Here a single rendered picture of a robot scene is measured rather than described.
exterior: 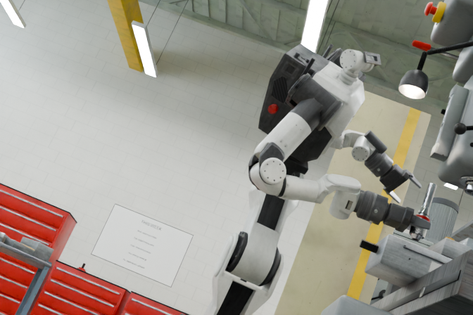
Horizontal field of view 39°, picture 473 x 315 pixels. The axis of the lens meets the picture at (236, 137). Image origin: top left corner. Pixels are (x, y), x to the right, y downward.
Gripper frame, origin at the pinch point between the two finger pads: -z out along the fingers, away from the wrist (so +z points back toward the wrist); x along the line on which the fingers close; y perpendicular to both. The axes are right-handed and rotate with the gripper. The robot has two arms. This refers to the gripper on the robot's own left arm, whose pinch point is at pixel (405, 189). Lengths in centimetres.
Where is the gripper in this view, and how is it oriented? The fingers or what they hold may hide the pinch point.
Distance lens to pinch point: 266.3
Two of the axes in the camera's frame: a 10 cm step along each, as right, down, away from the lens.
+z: -7.1, -7.0, -0.7
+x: 6.3, -5.8, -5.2
